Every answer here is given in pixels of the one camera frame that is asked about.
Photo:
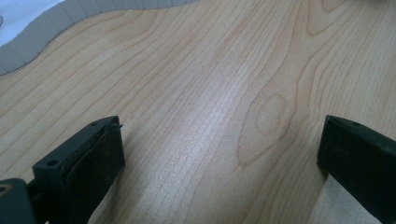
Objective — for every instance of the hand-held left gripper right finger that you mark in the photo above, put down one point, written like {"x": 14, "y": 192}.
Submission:
{"x": 358, "y": 155}

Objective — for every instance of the white fluted paper plate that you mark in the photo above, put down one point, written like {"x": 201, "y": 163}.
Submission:
{"x": 28, "y": 31}

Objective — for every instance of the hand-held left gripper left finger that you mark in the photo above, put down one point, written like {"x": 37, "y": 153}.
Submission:
{"x": 84, "y": 168}

